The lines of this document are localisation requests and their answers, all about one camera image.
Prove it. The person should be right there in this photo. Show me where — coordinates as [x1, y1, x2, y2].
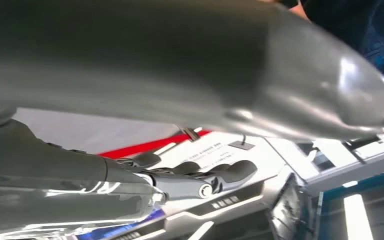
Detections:
[257, 0, 384, 92]

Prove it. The red barrier belt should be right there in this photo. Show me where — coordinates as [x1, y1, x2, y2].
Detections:
[98, 129, 213, 160]

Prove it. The white printed console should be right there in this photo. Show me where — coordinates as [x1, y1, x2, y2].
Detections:
[109, 130, 312, 240]

